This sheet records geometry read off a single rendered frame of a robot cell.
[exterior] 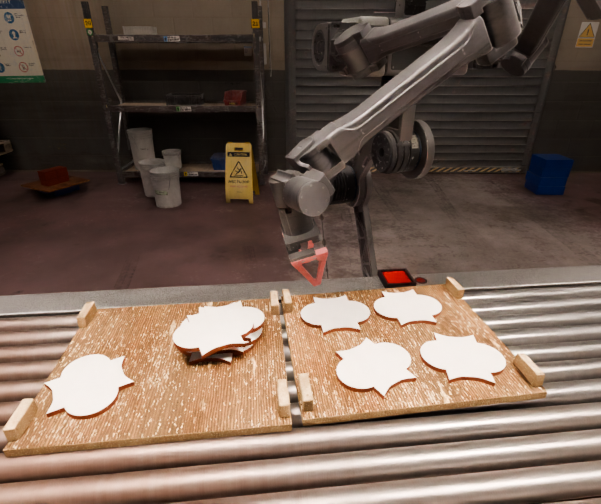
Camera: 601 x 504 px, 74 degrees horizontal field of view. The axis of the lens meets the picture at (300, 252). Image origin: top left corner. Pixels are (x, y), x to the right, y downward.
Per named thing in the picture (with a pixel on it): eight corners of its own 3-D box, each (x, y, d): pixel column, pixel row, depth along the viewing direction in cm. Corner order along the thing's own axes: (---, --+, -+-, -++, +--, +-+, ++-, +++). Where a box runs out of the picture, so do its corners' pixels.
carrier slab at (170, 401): (92, 314, 88) (90, 308, 87) (278, 303, 92) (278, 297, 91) (5, 458, 57) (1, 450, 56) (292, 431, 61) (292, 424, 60)
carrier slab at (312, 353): (281, 301, 93) (280, 295, 92) (448, 288, 98) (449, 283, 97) (302, 427, 62) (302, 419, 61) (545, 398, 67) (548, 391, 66)
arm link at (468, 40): (504, 39, 72) (485, -21, 67) (527, 40, 68) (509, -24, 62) (315, 185, 78) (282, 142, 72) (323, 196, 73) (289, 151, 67)
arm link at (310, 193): (331, 171, 76) (306, 135, 72) (367, 180, 67) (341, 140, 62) (287, 215, 75) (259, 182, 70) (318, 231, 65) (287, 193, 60)
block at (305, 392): (297, 385, 67) (297, 372, 66) (308, 383, 68) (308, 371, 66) (302, 413, 62) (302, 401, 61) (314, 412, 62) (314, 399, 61)
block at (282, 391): (276, 389, 66) (276, 377, 65) (287, 389, 67) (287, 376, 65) (278, 419, 61) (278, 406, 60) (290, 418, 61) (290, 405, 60)
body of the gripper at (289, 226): (288, 254, 71) (277, 216, 68) (282, 232, 80) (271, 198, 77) (323, 243, 71) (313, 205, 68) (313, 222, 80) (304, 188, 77)
